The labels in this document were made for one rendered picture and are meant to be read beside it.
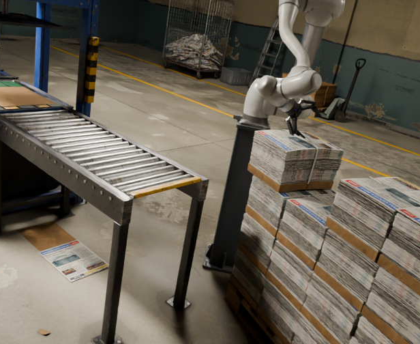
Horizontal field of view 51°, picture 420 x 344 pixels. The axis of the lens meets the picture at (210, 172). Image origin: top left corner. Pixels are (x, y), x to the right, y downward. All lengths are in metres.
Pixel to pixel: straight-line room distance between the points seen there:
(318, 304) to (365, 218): 0.48
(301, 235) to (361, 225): 0.36
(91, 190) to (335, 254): 1.12
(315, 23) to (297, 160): 0.72
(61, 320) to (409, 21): 7.77
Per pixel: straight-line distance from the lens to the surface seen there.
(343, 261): 1.95
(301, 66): 2.04
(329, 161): 2.34
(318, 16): 2.42
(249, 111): 2.64
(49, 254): 2.98
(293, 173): 2.21
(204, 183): 2.25
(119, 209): 1.94
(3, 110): 3.03
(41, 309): 2.58
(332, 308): 2.04
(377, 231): 1.81
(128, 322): 2.51
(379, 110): 9.03
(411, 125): 8.86
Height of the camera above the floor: 1.65
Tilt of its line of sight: 21 degrees down
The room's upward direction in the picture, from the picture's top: 11 degrees clockwise
